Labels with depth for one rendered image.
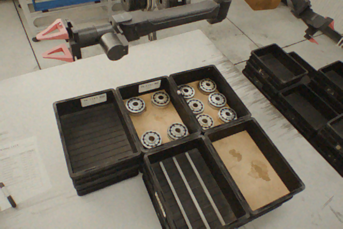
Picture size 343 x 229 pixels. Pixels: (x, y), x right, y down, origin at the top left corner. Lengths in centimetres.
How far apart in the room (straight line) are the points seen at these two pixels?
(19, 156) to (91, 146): 38
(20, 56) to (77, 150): 192
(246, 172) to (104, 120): 73
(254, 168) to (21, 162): 112
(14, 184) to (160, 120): 73
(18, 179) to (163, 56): 115
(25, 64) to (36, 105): 135
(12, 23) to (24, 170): 232
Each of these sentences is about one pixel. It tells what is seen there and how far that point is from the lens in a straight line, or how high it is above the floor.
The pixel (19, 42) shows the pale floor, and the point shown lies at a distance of 326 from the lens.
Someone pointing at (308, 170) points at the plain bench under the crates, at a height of 70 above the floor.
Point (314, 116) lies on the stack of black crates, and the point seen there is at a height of 38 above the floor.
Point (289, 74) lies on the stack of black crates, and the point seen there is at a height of 49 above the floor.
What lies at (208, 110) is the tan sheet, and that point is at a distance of 148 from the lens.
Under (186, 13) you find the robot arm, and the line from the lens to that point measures 93.
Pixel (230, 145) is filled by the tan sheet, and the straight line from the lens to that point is 139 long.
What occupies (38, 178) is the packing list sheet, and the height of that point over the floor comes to 70.
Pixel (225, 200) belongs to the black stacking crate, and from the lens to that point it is 126.
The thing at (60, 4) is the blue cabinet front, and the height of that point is 35.
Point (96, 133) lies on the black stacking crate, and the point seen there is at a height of 83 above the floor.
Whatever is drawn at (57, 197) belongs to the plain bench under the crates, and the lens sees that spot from 138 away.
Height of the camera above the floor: 196
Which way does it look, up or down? 50 degrees down
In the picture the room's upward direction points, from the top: 12 degrees clockwise
